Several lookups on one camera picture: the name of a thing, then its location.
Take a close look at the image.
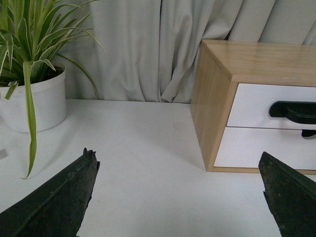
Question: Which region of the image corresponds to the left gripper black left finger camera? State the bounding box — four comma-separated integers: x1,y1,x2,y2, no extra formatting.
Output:
0,149,100,237

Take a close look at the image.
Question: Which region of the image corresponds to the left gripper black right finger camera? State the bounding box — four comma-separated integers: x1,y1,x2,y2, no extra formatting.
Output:
258,152,316,237

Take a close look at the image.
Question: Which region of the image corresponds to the black drawer handle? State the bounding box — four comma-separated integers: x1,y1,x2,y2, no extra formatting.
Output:
269,101,316,124
301,129,316,140

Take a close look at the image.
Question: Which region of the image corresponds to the white drawer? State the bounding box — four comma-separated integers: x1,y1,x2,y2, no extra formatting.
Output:
214,127,316,170
227,83,316,130

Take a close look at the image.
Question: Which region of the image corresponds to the wooden drawer cabinet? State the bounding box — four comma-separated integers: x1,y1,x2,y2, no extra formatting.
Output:
191,39,316,173

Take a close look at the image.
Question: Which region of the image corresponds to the white plant pot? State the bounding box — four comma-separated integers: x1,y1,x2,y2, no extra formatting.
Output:
0,63,67,133

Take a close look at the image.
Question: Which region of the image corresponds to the green spider plant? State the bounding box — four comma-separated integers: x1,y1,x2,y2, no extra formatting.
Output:
0,0,93,170

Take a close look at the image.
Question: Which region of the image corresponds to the grey curtain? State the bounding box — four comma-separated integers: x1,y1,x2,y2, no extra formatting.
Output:
63,0,316,103

